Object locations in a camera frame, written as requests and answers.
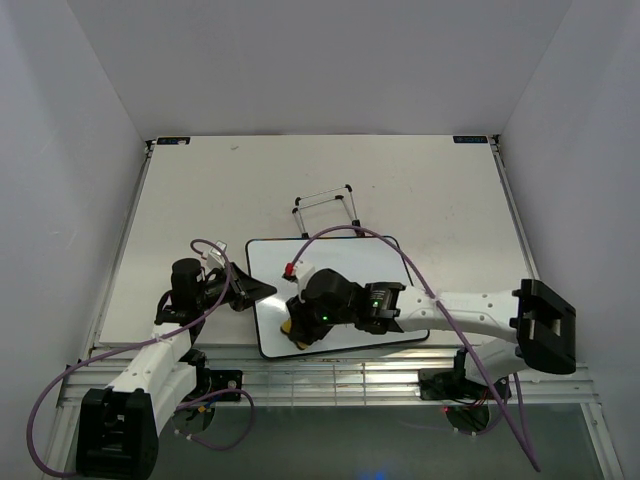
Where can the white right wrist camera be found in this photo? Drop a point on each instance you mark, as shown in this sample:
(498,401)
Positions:
(299,273)

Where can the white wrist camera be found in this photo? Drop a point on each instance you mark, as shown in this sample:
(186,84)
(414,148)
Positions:
(299,273)
(215,256)

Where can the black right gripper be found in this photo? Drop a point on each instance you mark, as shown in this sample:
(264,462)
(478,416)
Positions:
(303,326)

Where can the folding metal easel stand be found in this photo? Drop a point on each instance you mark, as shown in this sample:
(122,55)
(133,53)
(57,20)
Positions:
(335,204)

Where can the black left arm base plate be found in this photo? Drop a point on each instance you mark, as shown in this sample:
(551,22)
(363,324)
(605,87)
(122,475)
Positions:
(208,381)

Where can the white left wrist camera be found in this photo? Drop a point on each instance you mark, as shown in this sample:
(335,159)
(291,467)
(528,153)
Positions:
(215,256)

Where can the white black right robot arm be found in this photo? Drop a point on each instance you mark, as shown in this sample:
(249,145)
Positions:
(530,327)

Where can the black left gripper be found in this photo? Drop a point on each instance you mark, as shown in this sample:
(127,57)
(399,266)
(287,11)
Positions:
(246,289)

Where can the yellow bone-shaped eraser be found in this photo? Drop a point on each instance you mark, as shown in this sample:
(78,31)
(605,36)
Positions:
(296,333)

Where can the blue left corner label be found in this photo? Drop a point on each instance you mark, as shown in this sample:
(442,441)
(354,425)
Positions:
(178,141)

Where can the blue right corner label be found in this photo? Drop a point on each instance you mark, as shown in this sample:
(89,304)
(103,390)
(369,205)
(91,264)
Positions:
(470,139)

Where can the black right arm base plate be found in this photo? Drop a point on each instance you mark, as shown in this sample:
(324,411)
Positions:
(452,385)

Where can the white dry-erase whiteboard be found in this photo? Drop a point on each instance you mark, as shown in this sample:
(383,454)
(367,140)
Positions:
(362,260)

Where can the blue corner label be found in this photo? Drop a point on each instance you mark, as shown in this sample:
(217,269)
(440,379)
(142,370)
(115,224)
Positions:
(178,141)
(470,139)

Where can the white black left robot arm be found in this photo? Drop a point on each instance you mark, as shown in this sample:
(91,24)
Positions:
(120,424)

